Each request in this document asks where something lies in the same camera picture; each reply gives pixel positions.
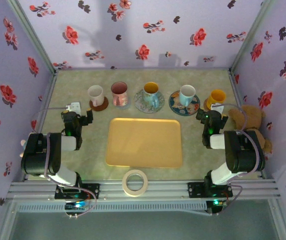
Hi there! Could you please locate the brown wooden coaster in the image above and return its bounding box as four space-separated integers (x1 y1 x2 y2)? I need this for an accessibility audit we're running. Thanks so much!
89 96 109 112

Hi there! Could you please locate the tan cork coaster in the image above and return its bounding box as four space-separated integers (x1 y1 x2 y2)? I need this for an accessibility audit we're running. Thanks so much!
203 97 214 113

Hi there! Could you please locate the pale pink cup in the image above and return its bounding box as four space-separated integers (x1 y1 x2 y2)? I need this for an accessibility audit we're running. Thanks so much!
87 85 104 107

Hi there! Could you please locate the pink marbled mug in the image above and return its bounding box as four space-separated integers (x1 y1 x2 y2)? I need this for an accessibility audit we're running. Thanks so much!
110 81 129 107

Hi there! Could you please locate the light blue mug white inside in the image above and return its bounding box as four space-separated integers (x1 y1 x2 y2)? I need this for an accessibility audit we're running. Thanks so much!
179 84 197 108

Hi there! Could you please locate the dark blue bear coaster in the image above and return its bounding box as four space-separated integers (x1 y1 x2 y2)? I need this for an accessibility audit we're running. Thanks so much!
168 90 201 117

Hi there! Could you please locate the green floral bunny coaster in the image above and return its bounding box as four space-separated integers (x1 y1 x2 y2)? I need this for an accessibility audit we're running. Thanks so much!
133 88 166 114

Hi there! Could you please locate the blue mug yellow inside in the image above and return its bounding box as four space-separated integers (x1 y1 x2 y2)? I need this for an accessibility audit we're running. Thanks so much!
142 82 160 109

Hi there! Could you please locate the brown teddy bear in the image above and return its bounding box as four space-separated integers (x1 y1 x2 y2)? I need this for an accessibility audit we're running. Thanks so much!
227 104 273 161

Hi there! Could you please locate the small pink plush toy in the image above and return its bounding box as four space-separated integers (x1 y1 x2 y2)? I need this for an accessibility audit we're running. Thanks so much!
19 139 28 158

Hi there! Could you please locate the yellow tray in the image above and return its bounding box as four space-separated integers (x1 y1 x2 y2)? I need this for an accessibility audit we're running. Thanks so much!
105 117 183 169

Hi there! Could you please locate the right circuit board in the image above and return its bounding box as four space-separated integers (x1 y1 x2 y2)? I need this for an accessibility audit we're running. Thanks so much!
206 199 228 208

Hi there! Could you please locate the circuit board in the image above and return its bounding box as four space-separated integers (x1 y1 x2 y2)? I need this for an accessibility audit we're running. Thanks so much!
64 201 89 211
206 199 228 208

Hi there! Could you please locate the masking tape roll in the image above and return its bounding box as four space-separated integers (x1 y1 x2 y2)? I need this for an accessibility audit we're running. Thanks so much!
122 169 149 198

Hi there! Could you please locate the left circuit board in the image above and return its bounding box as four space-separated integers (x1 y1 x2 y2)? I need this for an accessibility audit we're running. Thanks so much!
64 201 89 211

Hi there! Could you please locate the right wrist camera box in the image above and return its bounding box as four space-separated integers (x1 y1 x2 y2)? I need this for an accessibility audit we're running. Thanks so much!
210 103 225 114

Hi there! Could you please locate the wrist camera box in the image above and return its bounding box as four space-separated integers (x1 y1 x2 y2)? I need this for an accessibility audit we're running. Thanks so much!
65 101 82 113
210 103 225 114

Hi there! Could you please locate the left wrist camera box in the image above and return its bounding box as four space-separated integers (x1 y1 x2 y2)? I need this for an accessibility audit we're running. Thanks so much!
65 101 82 113

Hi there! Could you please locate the right aluminium side rail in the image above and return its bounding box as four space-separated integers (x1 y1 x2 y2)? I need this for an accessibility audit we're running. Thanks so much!
228 70 269 180

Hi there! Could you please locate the aluminium side rail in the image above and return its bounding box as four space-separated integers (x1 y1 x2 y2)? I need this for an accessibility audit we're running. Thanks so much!
20 73 58 182
228 70 269 180

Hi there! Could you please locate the left arm grey cable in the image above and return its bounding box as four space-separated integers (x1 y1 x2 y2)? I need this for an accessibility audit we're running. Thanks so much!
29 106 98 219

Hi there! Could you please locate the left aluminium side rail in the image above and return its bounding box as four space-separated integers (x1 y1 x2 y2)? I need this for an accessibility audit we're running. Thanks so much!
20 73 58 182

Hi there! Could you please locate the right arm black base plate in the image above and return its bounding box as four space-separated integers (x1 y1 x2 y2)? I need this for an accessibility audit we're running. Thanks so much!
187 181 233 199

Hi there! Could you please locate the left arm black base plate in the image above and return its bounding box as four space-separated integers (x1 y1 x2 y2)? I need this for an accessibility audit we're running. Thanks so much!
54 183 101 200

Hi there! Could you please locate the aluminium mounting rail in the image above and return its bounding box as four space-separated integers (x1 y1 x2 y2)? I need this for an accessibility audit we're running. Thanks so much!
6 179 281 201

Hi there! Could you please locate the right aluminium corner post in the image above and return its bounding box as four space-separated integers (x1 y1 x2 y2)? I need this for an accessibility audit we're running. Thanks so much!
228 0 276 73

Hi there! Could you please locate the aluminium corner post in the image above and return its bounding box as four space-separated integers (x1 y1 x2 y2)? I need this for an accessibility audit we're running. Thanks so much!
228 0 276 73
6 0 58 75

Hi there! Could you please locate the left aluminium corner post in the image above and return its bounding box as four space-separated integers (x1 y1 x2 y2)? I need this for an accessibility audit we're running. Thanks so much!
6 0 58 75

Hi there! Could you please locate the grey slotted cable duct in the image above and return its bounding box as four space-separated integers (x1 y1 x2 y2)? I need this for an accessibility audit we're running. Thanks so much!
16 201 208 214

